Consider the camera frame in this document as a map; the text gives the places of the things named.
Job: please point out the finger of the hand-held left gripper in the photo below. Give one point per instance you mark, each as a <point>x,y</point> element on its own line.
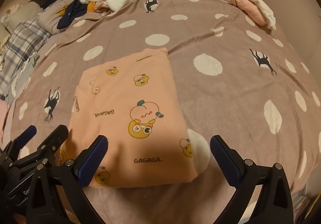
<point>23,137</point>
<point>54,138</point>

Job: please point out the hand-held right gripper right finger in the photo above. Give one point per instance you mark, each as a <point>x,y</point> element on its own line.
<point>225,156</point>

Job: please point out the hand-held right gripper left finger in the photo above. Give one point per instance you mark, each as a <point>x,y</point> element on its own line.
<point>91,156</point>

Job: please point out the pink cartoon print shirt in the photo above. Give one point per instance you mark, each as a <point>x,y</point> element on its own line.
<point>120,113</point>

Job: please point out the pale blue cloth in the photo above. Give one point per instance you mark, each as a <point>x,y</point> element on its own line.
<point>25,73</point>

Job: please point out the stack of books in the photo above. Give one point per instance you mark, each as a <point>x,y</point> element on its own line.
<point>303,201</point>

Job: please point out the plaid cloth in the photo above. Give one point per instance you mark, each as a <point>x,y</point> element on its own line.
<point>18,45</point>

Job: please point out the mauve white-dotted blanket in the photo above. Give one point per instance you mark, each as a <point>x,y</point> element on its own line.
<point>213,45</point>

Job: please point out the lavender pillow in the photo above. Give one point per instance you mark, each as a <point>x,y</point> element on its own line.
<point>47,19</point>

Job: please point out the cream pillow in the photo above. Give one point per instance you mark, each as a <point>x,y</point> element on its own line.
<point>17,15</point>

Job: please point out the navy cloth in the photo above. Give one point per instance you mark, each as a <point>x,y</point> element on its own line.
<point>71,14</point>

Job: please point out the small gold object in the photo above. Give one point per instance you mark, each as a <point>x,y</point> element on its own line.
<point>61,10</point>

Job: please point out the orange cloth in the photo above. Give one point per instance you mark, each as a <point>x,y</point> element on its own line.
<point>91,7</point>

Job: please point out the small pink cloth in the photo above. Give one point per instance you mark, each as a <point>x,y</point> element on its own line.
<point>102,6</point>

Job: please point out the pink folded garment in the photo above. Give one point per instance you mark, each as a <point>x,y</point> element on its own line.
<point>250,9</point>

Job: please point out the cream folded garment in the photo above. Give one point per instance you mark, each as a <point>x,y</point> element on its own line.
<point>258,4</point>

